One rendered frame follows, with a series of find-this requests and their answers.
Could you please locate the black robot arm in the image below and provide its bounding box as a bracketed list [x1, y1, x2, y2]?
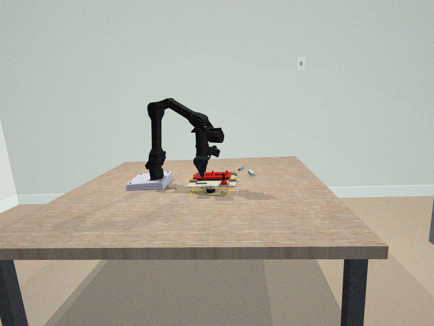
[145, 98, 224, 180]

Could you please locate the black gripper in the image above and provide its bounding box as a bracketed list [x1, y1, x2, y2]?
[194, 142, 211, 177]

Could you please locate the cream flat base plate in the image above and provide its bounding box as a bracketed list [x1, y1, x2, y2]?
[187, 172, 237, 187]

